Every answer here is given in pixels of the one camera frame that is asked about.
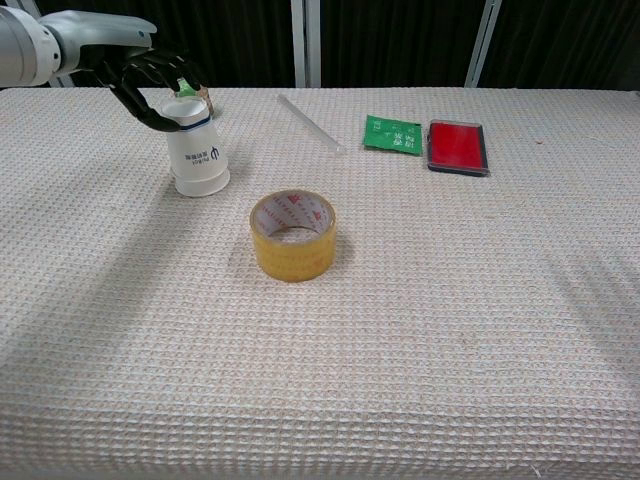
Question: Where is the white upright metal post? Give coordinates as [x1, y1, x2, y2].
[290, 0, 323, 89]

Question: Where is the white waffle table cloth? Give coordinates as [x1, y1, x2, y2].
[0, 87, 640, 480]

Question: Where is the clear plastic tube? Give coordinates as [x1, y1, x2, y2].
[276, 93, 347, 157]

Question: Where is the white bowl with blue stripe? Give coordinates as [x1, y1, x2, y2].
[160, 96, 211, 134]

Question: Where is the black curtain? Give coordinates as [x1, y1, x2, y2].
[34, 0, 640, 89]

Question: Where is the white slanted metal post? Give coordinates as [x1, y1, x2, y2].
[463, 0, 503, 89]

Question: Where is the red ink pad case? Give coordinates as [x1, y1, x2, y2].
[426, 118, 491, 178]

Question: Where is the white paper cup blue logo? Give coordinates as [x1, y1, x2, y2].
[165, 119, 232, 198]

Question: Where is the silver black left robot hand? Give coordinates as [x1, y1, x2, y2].
[40, 10, 207, 134]

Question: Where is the small green brown bottle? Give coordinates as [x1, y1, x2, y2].
[177, 77, 217, 120]

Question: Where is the green sachet packet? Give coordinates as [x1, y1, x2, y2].
[362, 114, 424, 158]

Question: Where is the yellow clear tape roll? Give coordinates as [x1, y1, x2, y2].
[248, 189, 338, 285]

